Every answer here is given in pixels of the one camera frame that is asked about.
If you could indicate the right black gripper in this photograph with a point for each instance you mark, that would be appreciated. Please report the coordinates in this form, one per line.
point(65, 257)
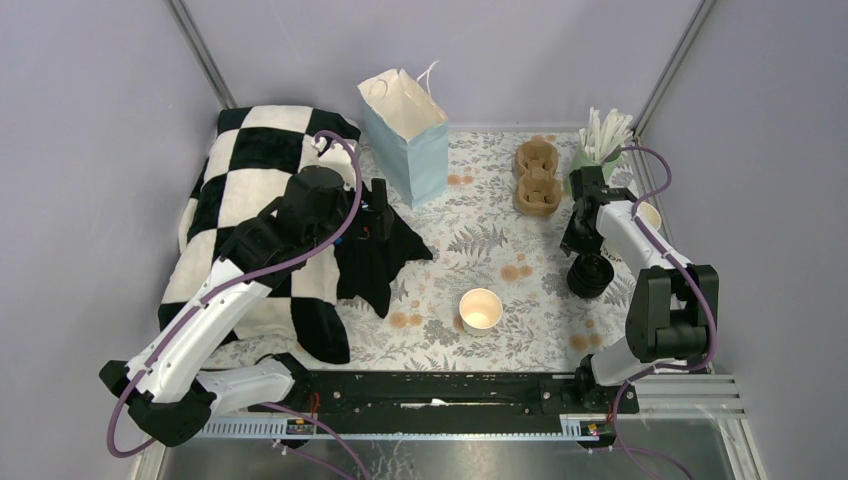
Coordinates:
point(571, 243)

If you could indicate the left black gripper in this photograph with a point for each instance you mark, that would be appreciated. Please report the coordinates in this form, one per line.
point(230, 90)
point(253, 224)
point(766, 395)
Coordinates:
point(375, 223)

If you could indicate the brown cardboard cup carrier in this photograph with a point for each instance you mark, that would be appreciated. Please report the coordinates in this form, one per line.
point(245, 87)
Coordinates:
point(538, 190)

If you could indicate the white paper coffee cup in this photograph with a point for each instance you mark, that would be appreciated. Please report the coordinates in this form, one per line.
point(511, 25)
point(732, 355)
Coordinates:
point(480, 310)

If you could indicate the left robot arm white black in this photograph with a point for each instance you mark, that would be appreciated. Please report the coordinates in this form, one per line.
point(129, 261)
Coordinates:
point(164, 388)

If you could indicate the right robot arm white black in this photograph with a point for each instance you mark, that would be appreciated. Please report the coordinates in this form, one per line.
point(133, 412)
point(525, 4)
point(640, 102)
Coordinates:
point(672, 312)

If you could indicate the green straw holder cup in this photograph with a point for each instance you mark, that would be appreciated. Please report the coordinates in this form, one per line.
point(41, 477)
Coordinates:
point(584, 164)

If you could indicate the white wrapped straws bundle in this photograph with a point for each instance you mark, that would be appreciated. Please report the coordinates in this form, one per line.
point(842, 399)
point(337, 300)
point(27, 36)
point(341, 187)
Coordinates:
point(601, 136)

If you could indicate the black t-shirt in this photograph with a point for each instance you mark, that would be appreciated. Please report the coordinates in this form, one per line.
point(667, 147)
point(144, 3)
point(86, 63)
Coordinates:
point(368, 267)

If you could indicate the stack of white paper cups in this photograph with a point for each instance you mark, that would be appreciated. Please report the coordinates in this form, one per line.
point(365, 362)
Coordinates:
point(627, 234)

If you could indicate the light blue paper bag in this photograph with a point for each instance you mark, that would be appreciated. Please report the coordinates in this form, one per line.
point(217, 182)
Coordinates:
point(408, 133)

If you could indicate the floral patterned table mat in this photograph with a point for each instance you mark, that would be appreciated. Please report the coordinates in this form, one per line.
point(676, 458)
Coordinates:
point(479, 239)

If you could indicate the black white checkered blanket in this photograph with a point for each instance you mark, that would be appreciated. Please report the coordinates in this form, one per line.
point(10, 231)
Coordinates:
point(256, 152)

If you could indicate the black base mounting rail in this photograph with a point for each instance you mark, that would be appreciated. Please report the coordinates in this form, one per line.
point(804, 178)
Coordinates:
point(383, 402)

